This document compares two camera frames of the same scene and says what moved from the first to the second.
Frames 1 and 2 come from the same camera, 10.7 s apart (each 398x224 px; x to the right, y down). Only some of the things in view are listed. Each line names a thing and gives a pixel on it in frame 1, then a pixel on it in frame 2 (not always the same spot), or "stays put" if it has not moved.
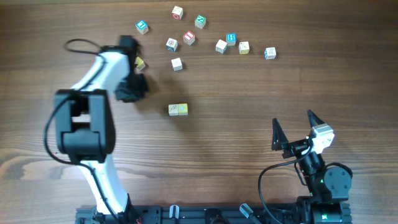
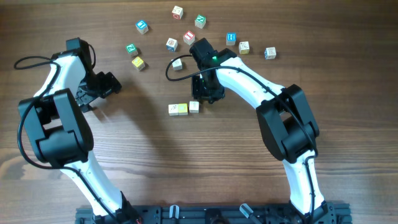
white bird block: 177,64 stays put
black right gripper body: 295,149 to 203,90
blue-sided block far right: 270,53 stays put
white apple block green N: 221,46 to 194,106
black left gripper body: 135,89 to 97,86
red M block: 177,13 stays put
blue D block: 171,45 stays put
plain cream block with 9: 173,109 stays put
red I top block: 189,38 stays put
